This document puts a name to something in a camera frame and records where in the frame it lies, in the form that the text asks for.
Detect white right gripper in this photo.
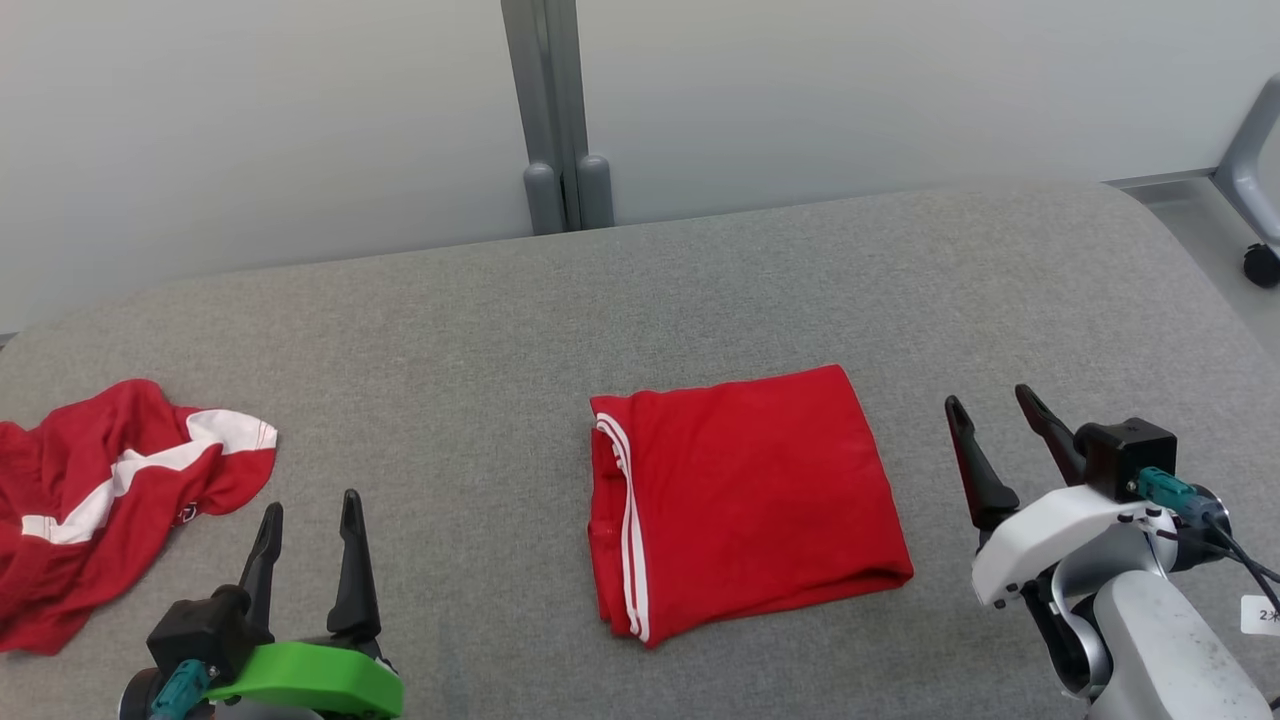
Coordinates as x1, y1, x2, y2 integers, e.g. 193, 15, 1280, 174
943, 383, 1177, 612

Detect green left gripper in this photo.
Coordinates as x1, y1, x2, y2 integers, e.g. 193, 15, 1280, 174
230, 488, 406, 720

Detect red white-striped basketball shorts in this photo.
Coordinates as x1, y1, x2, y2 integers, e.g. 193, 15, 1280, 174
0, 378, 280, 657

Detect red Bulls basketball jersey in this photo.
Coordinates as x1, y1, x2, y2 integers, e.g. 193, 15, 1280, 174
587, 363, 916, 650

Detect white paper label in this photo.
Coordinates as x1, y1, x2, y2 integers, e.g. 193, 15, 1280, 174
1239, 594, 1280, 639

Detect grey chair leg with caster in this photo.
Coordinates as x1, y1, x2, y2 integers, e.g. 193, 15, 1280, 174
1211, 72, 1280, 290

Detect right teal-plug black cable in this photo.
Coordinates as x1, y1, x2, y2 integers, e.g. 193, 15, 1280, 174
1134, 466, 1280, 589

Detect teal-plug black cable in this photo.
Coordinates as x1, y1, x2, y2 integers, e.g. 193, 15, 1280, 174
148, 657, 218, 720
1134, 466, 1280, 589

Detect left teal-plug black cable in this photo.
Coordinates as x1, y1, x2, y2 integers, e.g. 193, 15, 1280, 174
148, 657, 218, 720

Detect grey double partition post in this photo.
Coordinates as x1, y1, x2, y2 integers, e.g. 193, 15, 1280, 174
499, 0, 616, 237

